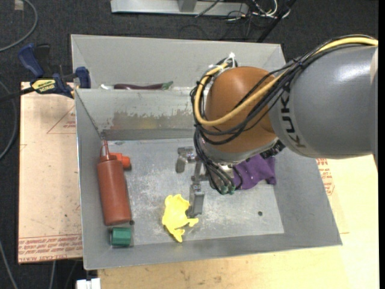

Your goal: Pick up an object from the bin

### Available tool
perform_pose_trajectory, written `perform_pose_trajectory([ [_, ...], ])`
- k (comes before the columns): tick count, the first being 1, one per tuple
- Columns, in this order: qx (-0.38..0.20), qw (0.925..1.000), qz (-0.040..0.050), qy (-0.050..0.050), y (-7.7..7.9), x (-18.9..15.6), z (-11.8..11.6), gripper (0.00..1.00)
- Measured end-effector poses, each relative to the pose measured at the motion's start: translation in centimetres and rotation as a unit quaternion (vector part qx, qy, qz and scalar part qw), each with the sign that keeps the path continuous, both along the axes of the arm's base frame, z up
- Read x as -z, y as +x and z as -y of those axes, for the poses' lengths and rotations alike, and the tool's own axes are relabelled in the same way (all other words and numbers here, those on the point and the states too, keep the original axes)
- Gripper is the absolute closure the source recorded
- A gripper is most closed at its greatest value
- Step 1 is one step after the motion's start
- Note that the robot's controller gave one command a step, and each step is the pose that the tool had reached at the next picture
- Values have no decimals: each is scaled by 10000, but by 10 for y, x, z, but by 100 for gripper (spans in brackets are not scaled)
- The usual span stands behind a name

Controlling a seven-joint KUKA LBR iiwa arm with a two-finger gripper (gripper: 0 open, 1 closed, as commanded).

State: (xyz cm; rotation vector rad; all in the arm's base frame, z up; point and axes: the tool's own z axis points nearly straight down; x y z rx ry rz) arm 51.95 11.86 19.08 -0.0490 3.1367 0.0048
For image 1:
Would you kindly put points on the dark green block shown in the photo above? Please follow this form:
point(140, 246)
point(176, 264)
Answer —
point(121, 236)

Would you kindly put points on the grey metal bin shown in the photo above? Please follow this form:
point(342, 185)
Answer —
point(156, 173)

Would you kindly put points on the yellow soft toy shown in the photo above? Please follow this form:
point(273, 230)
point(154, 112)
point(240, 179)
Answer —
point(176, 214)

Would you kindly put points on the purple cloth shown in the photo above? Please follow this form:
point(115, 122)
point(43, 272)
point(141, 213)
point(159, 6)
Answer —
point(255, 172)

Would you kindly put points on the red-brown squeeze bottle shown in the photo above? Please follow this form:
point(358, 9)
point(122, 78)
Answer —
point(113, 191)

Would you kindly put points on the small orange-red toy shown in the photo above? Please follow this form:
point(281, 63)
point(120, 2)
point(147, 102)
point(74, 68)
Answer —
point(124, 160)

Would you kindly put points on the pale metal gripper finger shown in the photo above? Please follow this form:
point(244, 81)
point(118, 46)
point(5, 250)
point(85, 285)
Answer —
point(182, 161)
point(197, 203)

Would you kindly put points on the brown cardboard board, red print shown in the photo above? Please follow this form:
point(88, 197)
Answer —
point(48, 176)

